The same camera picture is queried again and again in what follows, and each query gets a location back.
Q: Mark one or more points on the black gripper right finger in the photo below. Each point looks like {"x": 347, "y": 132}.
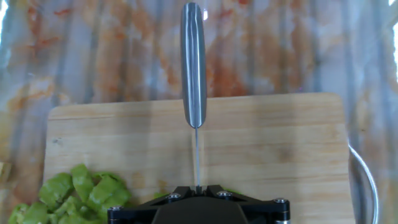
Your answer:
{"x": 267, "y": 213}

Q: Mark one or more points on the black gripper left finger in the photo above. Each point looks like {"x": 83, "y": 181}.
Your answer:
{"x": 133, "y": 214}

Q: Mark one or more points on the steel cleaver knife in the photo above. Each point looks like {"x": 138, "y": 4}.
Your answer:
{"x": 193, "y": 77}

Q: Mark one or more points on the cut chili end chunk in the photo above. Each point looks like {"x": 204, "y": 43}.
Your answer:
{"x": 82, "y": 182}

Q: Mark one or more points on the wooden cutting board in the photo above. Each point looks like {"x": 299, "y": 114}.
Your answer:
{"x": 264, "y": 140}

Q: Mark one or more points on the wooden peg rack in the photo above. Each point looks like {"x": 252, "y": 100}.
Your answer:
{"x": 4, "y": 171}

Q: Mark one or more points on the marble pattern plastic mat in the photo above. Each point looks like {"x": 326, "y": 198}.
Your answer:
{"x": 77, "y": 46}

